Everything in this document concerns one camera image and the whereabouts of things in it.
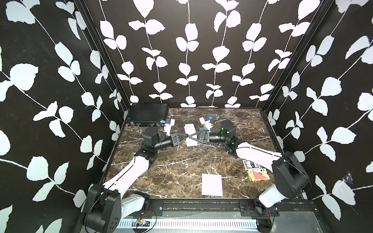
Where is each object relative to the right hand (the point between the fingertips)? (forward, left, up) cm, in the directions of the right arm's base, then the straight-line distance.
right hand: (191, 138), depth 71 cm
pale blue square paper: (+6, +1, -1) cm, 6 cm away
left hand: (+2, +1, 0) cm, 2 cm away
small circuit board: (-33, +24, -27) cm, 49 cm away
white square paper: (-15, -12, -27) cm, 33 cm away
